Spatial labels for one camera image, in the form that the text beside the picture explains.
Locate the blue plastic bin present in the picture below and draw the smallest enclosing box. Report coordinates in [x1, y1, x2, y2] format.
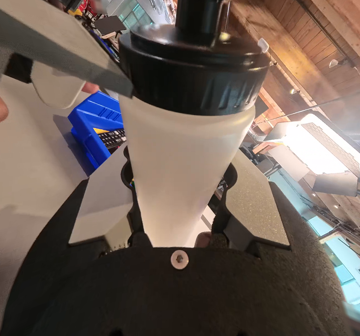
[67, 91, 129, 177]

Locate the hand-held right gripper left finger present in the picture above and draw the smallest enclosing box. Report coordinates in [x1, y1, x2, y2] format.
[68, 148, 142, 249]

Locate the studio light panel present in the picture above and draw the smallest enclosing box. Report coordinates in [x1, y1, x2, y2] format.
[263, 111, 360, 177]

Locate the white squeeze bottle black cap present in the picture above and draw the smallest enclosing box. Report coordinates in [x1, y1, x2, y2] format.
[118, 0, 272, 248]

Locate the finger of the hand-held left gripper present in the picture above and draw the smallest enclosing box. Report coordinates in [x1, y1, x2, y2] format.
[31, 61, 88, 109]
[0, 0, 134, 98]

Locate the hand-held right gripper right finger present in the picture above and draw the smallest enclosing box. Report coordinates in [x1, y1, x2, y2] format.
[216, 151, 291, 251]

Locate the person's left hand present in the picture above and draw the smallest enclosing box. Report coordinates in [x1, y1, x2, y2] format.
[82, 82, 103, 96]

